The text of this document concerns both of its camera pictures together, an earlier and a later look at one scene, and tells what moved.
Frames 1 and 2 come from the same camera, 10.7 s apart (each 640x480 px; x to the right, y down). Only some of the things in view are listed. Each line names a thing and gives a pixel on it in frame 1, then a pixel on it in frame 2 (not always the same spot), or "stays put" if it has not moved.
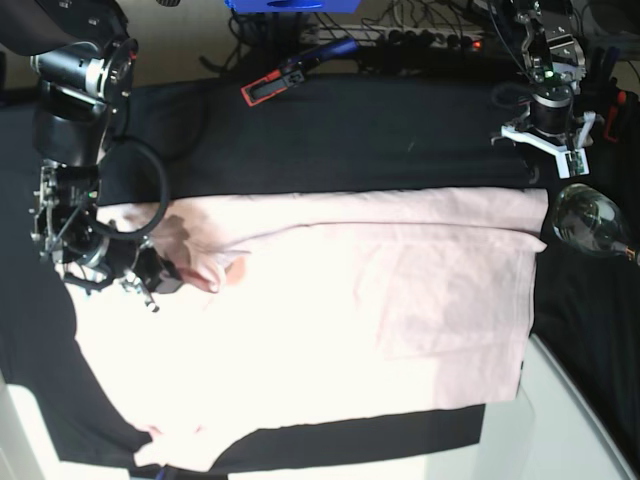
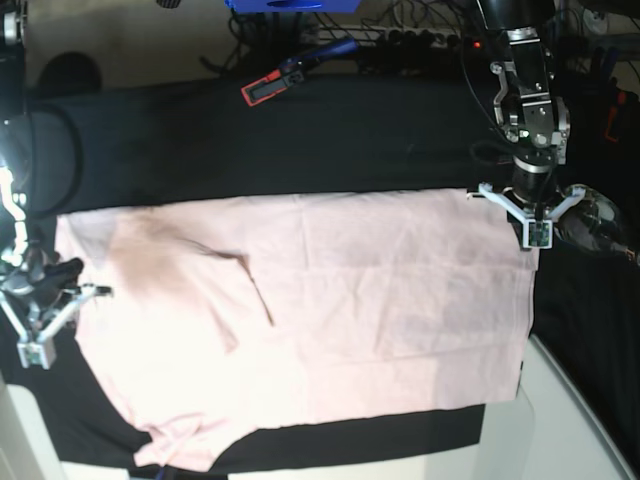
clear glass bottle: x=584 y=215 stays put
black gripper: x=551 y=108 → x=532 y=182
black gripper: x=122 y=255 → x=59 y=279
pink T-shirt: x=331 y=304 stays put
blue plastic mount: x=290 y=6 stays put
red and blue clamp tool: x=293 y=71 stays put
